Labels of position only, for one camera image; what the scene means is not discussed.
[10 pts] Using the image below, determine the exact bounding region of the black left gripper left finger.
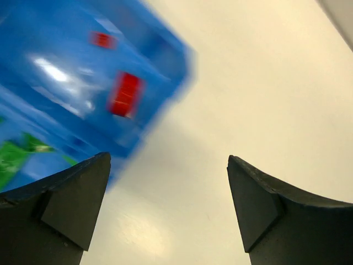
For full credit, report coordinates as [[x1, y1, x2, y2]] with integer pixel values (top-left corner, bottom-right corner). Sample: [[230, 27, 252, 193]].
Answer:
[[1, 152, 111, 264]]

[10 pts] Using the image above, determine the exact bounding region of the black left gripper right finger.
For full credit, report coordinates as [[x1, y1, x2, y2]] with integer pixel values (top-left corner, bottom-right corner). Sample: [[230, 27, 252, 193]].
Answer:
[[227, 156, 352, 264]]

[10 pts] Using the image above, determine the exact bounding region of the green curved lego piece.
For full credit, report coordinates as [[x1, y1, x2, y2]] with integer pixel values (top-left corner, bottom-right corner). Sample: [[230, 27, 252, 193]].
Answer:
[[1, 133, 54, 189]]

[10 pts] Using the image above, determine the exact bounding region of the red rounded lego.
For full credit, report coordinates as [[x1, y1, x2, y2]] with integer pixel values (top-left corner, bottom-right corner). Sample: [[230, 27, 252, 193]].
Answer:
[[106, 71, 146, 119]]

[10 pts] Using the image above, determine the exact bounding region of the small red lego brick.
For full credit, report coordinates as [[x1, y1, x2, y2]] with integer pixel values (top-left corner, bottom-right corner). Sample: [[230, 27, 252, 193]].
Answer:
[[90, 31, 117, 50]]

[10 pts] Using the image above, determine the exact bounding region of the blue plastic divided bin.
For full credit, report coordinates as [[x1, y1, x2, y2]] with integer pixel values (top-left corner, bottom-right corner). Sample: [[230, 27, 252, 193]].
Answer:
[[1, 1, 191, 191]]

